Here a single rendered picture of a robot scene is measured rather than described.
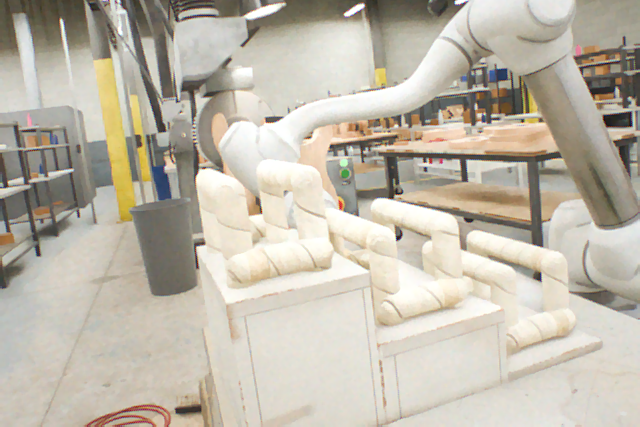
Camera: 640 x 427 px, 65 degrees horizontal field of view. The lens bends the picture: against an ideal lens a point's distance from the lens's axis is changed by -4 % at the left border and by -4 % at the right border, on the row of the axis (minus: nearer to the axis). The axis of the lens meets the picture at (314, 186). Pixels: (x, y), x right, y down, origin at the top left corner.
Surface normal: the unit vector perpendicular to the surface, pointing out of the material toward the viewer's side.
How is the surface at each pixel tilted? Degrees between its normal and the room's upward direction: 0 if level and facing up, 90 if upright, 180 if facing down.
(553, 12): 81
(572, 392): 0
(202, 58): 90
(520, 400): 0
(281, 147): 90
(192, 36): 90
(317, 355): 90
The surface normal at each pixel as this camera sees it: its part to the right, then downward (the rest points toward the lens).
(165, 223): 0.39, 0.13
